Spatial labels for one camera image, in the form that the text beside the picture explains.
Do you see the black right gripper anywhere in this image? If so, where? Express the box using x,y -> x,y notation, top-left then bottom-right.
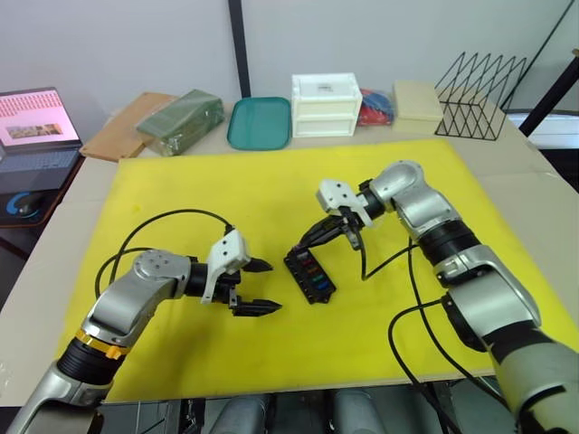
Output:
299,204 -> 364,250

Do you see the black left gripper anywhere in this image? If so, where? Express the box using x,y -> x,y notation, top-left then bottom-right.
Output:
211,257 -> 284,319

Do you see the black fuse box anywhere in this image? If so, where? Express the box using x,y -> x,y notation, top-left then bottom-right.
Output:
282,246 -> 340,307

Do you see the white drawer box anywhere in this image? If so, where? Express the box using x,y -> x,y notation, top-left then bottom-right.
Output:
289,71 -> 364,138

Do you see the beige flat box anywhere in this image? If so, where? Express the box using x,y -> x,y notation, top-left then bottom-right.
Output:
390,80 -> 444,135

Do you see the yellow foam mat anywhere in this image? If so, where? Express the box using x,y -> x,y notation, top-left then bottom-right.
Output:
55,138 -> 499,403

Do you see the dark grey rounded shape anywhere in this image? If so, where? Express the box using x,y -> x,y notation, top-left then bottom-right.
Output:
333,388 -> 386,434
210,392 -> 273,434

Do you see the teal plastic tray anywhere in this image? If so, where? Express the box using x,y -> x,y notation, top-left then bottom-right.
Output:
226,95 -> 292,152

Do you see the red blue bag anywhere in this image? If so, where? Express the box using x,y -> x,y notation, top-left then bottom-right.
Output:
356,87 -> 395,128

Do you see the green wrapped pack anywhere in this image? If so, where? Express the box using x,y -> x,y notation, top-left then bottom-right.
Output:
136,88 -> 226,157

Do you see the black upright pole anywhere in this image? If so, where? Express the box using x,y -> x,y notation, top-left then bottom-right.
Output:
227,0 -> 252,101

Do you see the brown cardboard sheet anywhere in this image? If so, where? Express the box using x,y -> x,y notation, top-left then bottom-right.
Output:
80,91 -> 180,162

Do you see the black blue mouse pad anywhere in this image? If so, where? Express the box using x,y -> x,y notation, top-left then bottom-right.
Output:
0,188 -> 61,228

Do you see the black computer mouse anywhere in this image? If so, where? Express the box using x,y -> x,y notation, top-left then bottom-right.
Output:
15,192 -> 43,217

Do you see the open laptop computer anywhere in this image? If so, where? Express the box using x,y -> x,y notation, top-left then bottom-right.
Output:
0,87 -> 83,192

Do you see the black slanted pole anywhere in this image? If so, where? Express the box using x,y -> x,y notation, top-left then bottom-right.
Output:
500,0 -> 579,110

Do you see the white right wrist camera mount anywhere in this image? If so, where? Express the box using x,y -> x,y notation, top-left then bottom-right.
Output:
315,178 -> 386,230

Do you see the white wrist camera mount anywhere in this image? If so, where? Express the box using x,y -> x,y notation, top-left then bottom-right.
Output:
200,230 -> 252,307
315,178 -> 386,230

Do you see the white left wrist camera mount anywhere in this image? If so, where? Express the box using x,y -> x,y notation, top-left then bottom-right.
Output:
200,230 -> 252,307

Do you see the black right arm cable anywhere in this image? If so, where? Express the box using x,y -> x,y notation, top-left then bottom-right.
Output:
359,227 -> 513,434

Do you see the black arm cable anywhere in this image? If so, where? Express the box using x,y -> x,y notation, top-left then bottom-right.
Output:
359,227 -> 513,434
93,208 -> 235,296

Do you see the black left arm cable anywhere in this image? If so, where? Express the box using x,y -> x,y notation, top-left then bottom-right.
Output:
93,208 -> 235,296

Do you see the black wire rack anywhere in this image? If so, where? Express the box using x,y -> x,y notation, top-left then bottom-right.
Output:
433,51 -> 529,139

